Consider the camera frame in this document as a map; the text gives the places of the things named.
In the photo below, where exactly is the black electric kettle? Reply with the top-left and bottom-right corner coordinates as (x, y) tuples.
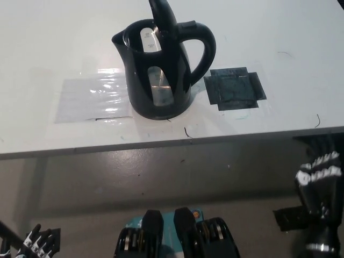
(111, 0), (217, 120)

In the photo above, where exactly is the black tape square patch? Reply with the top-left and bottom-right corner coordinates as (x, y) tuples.
(203, 66), (267, 111)

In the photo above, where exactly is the black table leg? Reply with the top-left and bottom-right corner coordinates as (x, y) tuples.
(0, 220), (27, 249)

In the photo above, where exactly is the dark under-table frame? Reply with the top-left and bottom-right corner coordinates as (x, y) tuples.
(292, 132), (344, 164)

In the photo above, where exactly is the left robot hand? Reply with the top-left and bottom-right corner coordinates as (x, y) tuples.
(15, 224), (56, 258)

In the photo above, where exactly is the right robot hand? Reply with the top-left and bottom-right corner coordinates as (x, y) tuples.
(295, 152), (342, 244)

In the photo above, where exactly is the clear tape sheet patch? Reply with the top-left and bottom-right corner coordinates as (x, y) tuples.
(53, 68), (134, 124)

